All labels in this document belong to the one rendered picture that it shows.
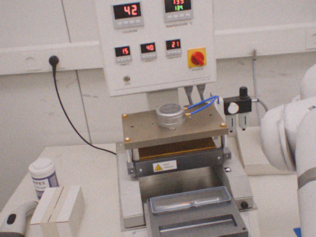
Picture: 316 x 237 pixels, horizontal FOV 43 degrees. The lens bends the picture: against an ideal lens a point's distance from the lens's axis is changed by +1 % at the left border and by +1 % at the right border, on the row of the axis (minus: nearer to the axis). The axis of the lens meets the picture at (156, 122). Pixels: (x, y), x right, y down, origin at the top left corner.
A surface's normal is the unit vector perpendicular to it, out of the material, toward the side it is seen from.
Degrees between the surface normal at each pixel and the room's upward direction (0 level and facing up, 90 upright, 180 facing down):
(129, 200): 41
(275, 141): 79
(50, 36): 90
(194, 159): 90
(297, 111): 19
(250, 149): 0
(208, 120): 0
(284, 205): 0
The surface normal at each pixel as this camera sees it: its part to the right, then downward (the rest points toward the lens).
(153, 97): 0.12, 0.42
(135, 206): 0.00, -0.40
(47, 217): -0.10, -0.91
